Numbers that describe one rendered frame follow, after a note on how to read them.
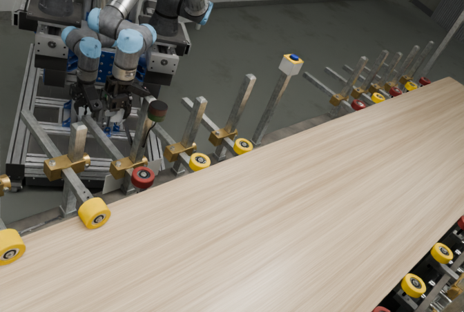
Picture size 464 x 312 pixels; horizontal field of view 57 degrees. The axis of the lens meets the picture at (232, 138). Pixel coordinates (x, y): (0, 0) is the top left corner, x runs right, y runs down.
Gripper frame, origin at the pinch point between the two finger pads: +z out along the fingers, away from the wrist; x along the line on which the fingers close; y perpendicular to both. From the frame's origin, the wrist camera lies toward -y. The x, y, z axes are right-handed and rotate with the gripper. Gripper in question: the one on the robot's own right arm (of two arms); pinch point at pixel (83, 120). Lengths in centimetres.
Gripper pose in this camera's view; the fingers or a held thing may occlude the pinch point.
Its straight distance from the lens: 184.8
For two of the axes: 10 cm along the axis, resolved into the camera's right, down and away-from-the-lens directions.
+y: -6.4, -6.2, 4.5
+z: -3.1, 7.5, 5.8
